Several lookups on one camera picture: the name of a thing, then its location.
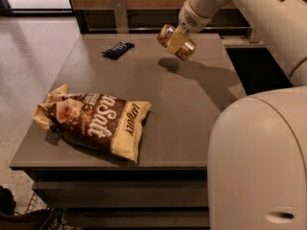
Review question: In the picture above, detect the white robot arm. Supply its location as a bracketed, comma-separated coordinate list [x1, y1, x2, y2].
[179, 0, 307, 230]

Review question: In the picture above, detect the orange drink can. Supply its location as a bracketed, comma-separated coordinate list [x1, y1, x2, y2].
[156, 24, 196, 60]

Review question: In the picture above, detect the brown yellow chip bag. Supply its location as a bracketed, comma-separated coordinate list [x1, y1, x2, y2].
[33, 84, 151, 162]

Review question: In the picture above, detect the dark wire basket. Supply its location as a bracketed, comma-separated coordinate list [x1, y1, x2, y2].
[0, 186, 61, 230]

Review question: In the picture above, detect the dark blue snack bar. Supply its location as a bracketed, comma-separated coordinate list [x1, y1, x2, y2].
[103, 41, 134, 60]

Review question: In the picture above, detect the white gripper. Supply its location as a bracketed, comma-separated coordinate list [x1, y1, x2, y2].
[166, 1, 211, 55]

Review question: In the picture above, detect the left metal wall bracket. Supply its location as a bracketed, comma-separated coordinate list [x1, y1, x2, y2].
[112, 0, 129, 34]

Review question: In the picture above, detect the grey drawer cabinet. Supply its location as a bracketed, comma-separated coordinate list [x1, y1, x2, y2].
[11, 34, 245, 230]

